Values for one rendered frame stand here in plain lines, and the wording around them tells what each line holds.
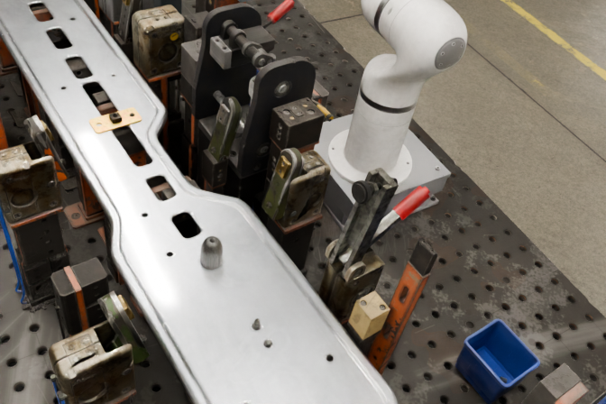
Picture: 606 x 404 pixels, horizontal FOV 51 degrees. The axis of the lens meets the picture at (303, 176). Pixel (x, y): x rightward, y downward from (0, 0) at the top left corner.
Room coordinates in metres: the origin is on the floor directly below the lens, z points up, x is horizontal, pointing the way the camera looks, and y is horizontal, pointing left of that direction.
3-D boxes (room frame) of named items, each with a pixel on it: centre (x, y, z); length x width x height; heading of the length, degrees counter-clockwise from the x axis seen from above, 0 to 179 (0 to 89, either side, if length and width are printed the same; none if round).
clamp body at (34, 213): (0.64, 0.43, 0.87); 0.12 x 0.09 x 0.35; 133
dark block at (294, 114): (0.78, 0.03, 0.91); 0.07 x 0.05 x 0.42; 133
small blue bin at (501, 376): (0.64, -0.41, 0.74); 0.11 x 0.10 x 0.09; 43
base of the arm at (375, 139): (1.06, -0.14, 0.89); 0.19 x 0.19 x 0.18
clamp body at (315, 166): (0.72, 0.00, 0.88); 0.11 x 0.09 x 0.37; 133
